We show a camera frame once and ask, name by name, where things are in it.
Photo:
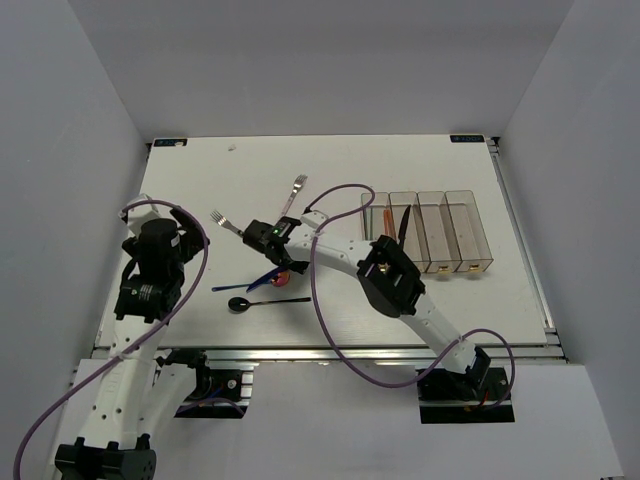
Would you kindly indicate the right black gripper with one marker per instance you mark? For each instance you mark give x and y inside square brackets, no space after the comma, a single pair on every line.
[301,267]

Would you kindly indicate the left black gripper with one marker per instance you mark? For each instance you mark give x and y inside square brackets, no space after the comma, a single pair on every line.
[192,239]

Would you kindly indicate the purple knife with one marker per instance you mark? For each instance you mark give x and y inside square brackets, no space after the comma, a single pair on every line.
[276,277]

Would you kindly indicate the iridescent pink spoon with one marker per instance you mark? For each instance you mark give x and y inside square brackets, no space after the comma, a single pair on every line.
[229,287]

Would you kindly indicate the dark-handled silver fork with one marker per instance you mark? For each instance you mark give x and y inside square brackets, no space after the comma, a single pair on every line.
[223,222]

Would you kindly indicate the silver pink-handled fork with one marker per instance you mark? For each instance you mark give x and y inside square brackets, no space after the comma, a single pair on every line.
[297,186]

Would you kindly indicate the black rainbow-handled spoon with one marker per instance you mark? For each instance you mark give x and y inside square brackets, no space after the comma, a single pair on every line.
[241,305]

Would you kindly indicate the red chopstick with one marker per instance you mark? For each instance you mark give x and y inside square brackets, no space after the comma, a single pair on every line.
[389,227]

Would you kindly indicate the black rainbow knife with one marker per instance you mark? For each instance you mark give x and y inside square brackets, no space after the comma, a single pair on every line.
[402,233]

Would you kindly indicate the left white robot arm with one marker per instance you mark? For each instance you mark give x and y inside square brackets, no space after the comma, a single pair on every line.
[116,440]

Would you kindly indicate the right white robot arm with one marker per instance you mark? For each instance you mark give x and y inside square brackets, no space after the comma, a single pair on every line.
[391,283]

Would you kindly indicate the left blue table label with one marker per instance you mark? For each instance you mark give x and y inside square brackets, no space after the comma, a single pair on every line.
[170,142]

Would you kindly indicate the blue table label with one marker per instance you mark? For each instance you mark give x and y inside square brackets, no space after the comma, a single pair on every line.
[170,142]
[466,138]

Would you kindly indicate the right blue table label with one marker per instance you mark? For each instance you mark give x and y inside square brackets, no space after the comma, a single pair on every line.
[466,138]

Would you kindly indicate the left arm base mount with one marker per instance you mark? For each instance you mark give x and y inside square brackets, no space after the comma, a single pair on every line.
[218,391]

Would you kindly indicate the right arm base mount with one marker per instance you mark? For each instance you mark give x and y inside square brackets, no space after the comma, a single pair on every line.
[443,402]

